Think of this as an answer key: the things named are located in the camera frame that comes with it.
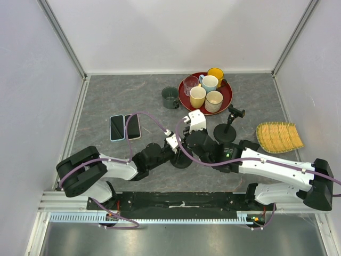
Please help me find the slotted cable duct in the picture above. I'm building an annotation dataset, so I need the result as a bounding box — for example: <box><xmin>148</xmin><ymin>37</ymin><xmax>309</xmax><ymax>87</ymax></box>
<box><xmin>49</xmin><ymin>212</ymin><xmax>265</xmax><ymax>225</ymax></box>

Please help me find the cream case phone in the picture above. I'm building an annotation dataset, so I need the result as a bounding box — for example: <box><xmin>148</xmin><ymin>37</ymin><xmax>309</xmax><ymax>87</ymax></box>
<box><xmin>126</xmin><ymin>115</ymin><xmax>141</xmax><ymax>140</ymax></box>

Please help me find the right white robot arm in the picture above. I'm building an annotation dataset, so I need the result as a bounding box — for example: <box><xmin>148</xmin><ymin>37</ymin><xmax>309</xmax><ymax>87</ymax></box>
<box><xmin>183</xmin><ymin>127</ymin><xmax>334</xmax><ymax>211</ymax></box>

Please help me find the clear glass cup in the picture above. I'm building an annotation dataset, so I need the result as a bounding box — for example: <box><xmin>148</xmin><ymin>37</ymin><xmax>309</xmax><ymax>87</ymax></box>
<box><xmin>183</xmin><ymin>75</ymin><xmax>199</xmax><ymax>96</ymax></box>

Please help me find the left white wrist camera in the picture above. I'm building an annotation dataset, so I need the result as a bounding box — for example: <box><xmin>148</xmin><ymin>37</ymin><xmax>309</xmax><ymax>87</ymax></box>
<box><xmin>164</xmin><ymin>129</ymin><xmax>179</xmax><ymax>154</ymax></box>

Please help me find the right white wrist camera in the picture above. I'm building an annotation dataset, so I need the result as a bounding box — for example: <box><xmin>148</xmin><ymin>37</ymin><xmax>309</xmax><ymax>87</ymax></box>
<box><xmin>183</xmin><ymin>109</ymin><xmax>206</xmax><ymax>133</ymax></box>

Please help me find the dark green mug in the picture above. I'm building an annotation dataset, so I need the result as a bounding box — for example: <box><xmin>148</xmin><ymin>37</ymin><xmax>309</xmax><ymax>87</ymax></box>
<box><xmin>161</xmin><ymin>86</ymin><xmax>180</xmax><ymax>109</ymax></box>

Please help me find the light blue mug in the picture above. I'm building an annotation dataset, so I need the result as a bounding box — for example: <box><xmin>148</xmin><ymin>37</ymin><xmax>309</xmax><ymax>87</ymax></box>
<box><xmin>199</xmin><ymin>75</ymin><xmax>219</xmax><ymax>93</ymax></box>

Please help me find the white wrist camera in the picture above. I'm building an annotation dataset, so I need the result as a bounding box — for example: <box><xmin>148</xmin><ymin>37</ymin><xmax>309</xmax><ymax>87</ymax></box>
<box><xmin>183</xmin><ymin>109</ymin><xmax>206</xmax><ymax>133</ymax></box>
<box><xmin>164</xmin><ymin>129</ymin><xmax>179</xmax><ymax>154</ymax></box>

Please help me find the beige ceramic cup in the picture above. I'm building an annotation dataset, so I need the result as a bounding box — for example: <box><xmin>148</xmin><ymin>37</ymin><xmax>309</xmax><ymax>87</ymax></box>
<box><xmin>205</xmin><ymin>91</ymin><xmax>223</xmax><ymax>113</ymax></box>

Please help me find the orange yellow mug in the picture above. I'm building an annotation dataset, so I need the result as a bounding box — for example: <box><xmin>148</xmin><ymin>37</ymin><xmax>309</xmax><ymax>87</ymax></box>
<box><xmin>207</xmin><ymin>68</ymin><xmax>224</xmax><ymax>88</ymax></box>

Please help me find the black phone stand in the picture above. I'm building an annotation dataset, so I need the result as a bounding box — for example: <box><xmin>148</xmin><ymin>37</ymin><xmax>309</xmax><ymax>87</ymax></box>
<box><xmin>170</xmin><ymin>150</ymin><xmax>192</xmax><ymax>169</ymax></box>
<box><xmin>213</xmin><ymin>104</ymin><xmax>245</xmax><ymax>143</ymax></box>

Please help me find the pale yellow cup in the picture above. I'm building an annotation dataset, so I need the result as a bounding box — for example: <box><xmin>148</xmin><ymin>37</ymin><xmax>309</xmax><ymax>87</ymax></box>
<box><xmin>190</xmin><ymin>84</ymin><xmax>206</xmax><ymax>109</ymax></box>

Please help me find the red round tray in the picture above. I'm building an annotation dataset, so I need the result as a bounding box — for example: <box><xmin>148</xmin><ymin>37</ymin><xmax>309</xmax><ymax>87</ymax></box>
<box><xmin>178</xmin><ymin>79</ymin><xmax>233</xmax><ymax>116</ymax></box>

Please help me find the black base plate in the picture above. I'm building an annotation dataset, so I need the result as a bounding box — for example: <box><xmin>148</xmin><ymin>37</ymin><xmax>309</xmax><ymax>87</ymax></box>
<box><xmin>86</xmin><ymin>190</ymin><xmax>277</xmax><ymax>221</ymax></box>

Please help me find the blue case phone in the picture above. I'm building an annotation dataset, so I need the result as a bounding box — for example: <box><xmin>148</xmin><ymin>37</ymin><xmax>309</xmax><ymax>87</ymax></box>
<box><xmin>110</xmin><ymin>115</ymin><xmax>125</xmax><ymax>142</ymax></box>

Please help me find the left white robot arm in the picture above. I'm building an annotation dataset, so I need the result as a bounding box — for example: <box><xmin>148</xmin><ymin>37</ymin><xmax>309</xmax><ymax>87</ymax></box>
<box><xmin>56</xmin><ymin>143</ymin><xmax>185</xmax><ymax>210</ymax></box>

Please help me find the woven bamboo mat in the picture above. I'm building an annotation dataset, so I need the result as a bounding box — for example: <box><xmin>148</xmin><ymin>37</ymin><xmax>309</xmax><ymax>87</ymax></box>
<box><xmin>256</xmin><ymin>122</ymin><xmax>304</xmax><ymax>154</ymax></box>

